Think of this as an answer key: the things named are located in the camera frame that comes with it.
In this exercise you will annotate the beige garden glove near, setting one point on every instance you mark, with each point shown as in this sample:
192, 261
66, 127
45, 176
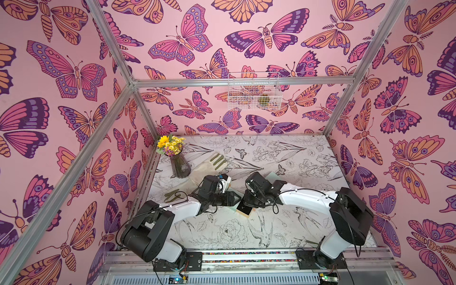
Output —
174, 195

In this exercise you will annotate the white wire basket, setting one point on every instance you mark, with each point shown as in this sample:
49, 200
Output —
254, 94

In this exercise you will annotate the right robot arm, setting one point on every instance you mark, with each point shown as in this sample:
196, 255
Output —
351, 219

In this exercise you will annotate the beige garden glove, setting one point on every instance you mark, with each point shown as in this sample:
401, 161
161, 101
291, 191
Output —
174, 195
211, 166

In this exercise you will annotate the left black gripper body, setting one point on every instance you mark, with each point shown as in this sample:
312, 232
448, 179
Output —
219, 199

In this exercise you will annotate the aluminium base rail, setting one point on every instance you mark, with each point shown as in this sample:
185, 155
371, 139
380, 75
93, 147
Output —
254, 260

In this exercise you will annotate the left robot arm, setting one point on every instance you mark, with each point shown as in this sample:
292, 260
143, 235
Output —
147, 233

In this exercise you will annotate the beige garden glove far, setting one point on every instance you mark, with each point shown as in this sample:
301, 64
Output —
211, 166

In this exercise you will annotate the yellow flower bouquet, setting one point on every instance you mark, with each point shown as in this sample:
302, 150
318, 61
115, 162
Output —
170, 145

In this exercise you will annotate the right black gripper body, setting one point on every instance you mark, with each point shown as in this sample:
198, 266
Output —
250, 194

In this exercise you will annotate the glass vase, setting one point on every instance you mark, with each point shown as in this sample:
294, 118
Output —
180, 166

